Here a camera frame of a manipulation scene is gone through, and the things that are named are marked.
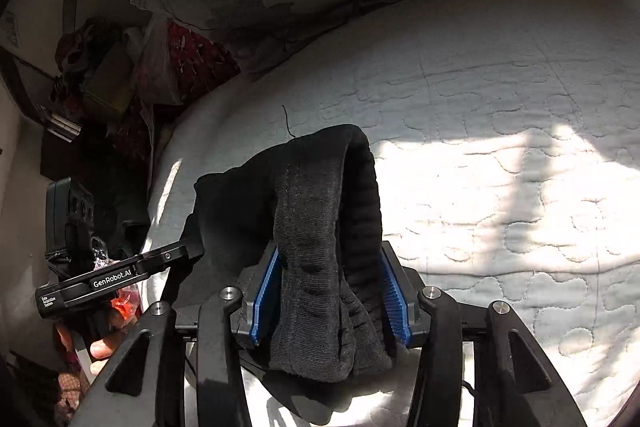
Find person's left hand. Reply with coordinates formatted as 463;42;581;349
89;336;123;374

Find reddish patterned cloth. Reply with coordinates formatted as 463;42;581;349
52;369;93;427

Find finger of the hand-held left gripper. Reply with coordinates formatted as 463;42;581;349
137;237;206;279

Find white quilted bedspread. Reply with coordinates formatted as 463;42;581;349
140;0;640;427

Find olive cardboard box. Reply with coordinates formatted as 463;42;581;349
82;44;136;118

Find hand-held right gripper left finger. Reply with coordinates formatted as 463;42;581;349
67;244;283;427

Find red patterned blanket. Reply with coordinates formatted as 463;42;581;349
145;21;242;108

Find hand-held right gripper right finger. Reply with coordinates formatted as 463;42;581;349
377;241;588;427

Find orange plastic wrapper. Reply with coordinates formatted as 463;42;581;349
111;286;142;324

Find black pants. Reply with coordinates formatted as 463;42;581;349
192;124;396;425

